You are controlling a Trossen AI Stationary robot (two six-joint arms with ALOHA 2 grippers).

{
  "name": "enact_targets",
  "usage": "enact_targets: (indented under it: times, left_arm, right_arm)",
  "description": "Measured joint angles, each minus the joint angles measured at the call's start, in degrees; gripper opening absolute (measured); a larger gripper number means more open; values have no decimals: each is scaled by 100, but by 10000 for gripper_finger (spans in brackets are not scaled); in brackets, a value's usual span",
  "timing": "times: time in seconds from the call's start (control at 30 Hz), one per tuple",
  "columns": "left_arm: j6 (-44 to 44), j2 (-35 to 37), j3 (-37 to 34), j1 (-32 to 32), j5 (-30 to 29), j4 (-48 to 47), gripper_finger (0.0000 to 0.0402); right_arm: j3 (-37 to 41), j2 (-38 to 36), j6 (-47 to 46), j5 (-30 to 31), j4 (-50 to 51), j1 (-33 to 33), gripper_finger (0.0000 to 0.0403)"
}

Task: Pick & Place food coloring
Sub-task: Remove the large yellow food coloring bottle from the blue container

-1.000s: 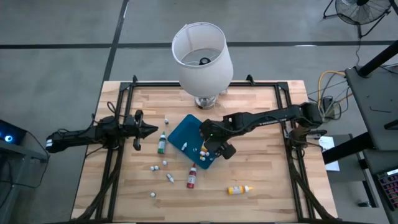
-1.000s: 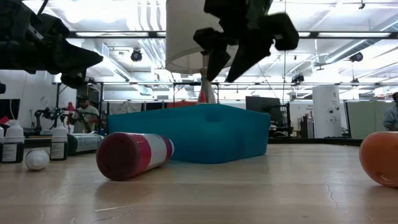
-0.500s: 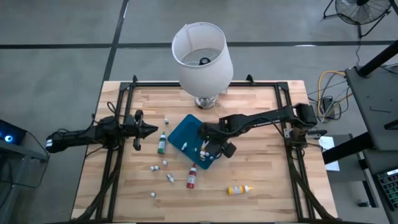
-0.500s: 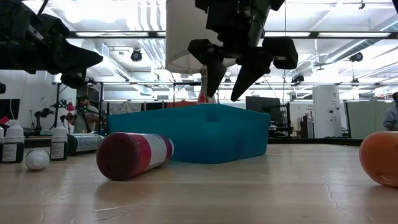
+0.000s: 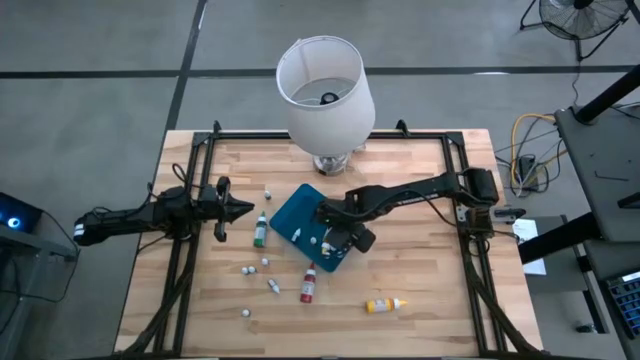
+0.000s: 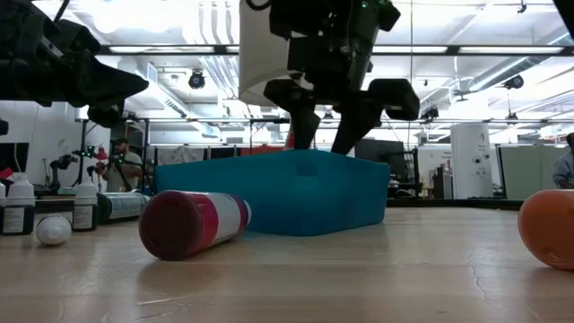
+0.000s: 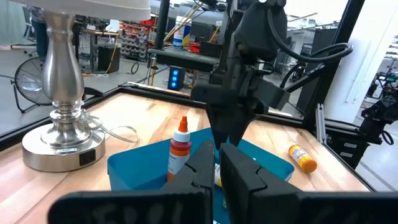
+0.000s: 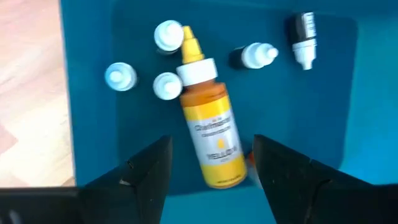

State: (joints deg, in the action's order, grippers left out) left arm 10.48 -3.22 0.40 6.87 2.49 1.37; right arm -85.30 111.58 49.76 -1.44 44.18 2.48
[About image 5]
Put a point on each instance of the silver mounting bracket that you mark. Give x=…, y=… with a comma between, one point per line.
x=462, y=214

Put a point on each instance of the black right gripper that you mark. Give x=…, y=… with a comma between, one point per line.
x=345, y=220

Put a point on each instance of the green food coloring bottle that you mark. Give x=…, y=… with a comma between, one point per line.
x=260, y=235

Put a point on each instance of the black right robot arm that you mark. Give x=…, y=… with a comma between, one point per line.
x=415, y=192

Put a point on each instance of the white shade silver table lamp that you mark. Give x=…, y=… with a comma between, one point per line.
x=325, y=120

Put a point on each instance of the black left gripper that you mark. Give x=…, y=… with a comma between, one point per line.
x=212, y=207

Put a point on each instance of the black floor fan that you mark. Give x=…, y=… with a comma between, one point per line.
x=582, y=20

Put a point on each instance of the grey side table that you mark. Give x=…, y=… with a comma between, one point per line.
x=600, y=150

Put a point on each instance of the black metal beam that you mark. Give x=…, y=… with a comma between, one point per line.
x=555, y=240

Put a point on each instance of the black allen key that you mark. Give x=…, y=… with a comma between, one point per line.
x=611, y=178

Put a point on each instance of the backlit keyboard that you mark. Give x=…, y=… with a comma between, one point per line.
x=627, y=300

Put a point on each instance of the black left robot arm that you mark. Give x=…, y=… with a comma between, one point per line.
x=125, y=220

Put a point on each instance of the white round cap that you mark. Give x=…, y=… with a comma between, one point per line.
x=273, y=286

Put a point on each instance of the blue plastic tray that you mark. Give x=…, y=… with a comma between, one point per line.
x=290, y=215

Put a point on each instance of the black computer blue light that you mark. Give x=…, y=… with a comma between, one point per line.
x=20, y=215

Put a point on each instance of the black power strip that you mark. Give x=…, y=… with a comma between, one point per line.
x=526, y=167

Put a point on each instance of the black stand pole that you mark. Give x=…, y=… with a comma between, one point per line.
x=610, y=92

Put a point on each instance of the dark red food coloring bottle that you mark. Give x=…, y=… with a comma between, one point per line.
x=307, y=289

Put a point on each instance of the grey lower shelf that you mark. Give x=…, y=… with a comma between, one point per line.
x=605, y=260

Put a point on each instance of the white paper sheet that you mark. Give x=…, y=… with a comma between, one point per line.
x=529, y=234

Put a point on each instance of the black bracket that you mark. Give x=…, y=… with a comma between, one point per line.
x=630, y=201

